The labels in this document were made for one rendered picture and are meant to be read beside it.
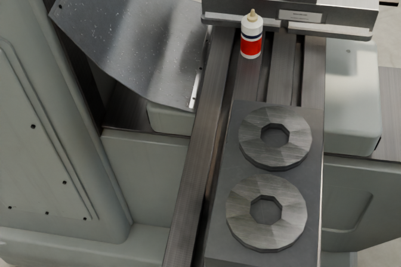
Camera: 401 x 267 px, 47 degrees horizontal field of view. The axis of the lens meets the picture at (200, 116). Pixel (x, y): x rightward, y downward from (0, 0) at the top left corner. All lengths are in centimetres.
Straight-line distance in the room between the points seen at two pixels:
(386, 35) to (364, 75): 135
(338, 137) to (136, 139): 45
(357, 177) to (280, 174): 56
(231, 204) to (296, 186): 8
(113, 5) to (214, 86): 27
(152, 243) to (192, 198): 78
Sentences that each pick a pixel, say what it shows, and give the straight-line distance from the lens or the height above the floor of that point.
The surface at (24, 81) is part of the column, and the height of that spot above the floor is 96.
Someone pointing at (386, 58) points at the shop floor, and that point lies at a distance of 231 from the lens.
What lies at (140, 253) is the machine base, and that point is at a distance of 152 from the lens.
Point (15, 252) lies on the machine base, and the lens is 170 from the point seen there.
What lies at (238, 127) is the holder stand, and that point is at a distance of 59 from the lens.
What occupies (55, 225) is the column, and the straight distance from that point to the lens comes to 156.
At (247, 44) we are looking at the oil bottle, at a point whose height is 97.
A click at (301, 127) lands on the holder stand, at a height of 113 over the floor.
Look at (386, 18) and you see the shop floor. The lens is 251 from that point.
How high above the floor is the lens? 161
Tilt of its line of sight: 54 degrees down
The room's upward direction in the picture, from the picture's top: 5 degrees counter-clockwise
